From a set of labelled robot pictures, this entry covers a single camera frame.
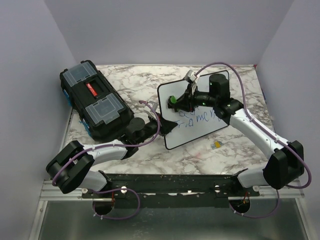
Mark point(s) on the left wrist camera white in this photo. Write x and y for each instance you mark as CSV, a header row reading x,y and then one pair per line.
x,y
151,108

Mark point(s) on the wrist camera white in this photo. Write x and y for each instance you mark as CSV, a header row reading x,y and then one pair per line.
x,y
192,80
151,108

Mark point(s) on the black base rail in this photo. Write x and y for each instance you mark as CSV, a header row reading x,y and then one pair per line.
x,y
169,191

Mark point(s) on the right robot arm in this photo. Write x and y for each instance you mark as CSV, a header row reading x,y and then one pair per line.
x,y
285,158

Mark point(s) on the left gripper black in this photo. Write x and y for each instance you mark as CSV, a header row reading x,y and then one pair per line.
x,y
166,126

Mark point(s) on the aluminium extrusion frame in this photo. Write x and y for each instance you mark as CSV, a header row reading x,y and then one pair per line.
x,y
47,193

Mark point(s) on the white whiteboard black frame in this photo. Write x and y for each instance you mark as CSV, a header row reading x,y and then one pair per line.
x,y
190,125

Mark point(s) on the black plastic toolbox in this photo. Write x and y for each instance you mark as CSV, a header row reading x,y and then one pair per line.
x,y
102,111

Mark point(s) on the green black whiteboard eraser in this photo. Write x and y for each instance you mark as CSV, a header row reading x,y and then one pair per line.
x,y
171,102

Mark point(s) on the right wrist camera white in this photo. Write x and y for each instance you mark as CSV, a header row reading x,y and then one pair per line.
x,y
192,80

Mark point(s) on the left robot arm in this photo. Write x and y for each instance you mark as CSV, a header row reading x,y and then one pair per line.
x,y
71,167

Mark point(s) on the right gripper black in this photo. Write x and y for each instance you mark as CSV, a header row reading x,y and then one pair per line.
x,y
188,99

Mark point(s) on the yellow grey small connector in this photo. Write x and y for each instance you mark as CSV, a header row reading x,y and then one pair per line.
x,y
216,144

